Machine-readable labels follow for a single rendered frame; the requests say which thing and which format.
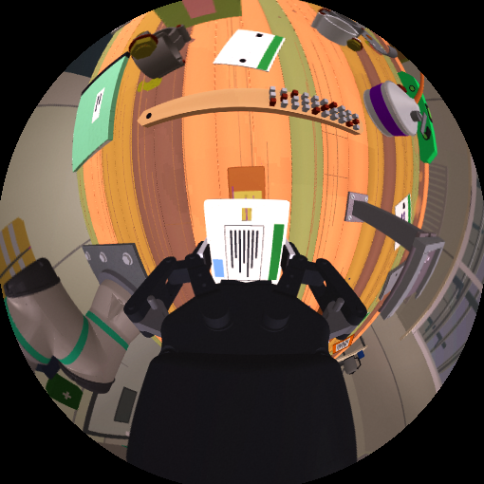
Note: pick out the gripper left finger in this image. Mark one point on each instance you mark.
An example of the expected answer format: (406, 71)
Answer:
(151, 298)

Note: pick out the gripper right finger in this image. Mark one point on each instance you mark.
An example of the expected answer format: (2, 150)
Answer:
(340, 298)

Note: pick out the white label with green stripe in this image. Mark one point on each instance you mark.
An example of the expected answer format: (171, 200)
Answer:
(245, 219)

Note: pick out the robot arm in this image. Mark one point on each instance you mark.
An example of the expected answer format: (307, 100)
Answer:
(56, 317)

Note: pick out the light grey keeper flap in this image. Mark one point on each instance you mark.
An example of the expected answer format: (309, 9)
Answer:
(393, 293)

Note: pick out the grey tag holder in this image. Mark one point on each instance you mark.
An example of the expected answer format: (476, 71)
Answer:
(385, 217)

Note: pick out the small white tag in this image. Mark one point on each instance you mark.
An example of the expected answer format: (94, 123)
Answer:
(403, 210)

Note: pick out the orange-brown rest bar block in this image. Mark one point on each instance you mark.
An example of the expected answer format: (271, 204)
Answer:
(245, 177)

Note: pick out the dark cylindrical date stamp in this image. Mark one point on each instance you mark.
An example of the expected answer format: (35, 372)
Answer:
(158, 56)

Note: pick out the brass day knob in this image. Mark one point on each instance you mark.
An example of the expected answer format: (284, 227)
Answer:
(143, 44)

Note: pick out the small brass knob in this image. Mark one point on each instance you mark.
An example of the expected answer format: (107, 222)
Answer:
(354, 44)

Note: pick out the white jig plate with pins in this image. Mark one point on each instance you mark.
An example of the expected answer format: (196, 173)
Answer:
(245, 47)

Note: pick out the orange labelled box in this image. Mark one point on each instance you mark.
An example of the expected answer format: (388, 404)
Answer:
(342, 344)

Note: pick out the grey glazed shelf unit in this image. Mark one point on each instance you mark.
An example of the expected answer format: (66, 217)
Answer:
(453, 302)

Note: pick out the green first aid sign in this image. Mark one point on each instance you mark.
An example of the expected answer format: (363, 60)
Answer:
(64, 391)

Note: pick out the yellow grey striped board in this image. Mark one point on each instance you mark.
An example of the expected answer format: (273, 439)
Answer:
(13, 245)

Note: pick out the green flat plate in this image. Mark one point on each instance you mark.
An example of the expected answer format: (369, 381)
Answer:
(429, 147)

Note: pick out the mint green book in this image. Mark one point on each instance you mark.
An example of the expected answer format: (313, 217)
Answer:
(102, 124)

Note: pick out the white and purple reel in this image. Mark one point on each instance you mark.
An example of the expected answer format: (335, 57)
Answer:
(389, 109)

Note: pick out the tan wooden strip with pegs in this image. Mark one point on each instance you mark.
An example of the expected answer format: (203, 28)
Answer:
(211, 102)

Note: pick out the grey round tin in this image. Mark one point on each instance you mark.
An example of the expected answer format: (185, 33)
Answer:
(332, 26)

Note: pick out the pink sheet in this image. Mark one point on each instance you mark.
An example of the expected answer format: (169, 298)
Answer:
(198, 7)

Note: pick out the olive green mat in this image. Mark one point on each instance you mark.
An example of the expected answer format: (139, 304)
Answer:
(227, 9)

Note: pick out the grey bolted base plate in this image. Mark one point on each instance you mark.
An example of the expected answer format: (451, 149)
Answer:
(113, 257)

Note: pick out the dark grey wall panel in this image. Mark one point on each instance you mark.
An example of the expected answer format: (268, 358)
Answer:
(125, 404)

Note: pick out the grey wall vent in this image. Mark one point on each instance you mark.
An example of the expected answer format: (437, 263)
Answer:
(435, 196)

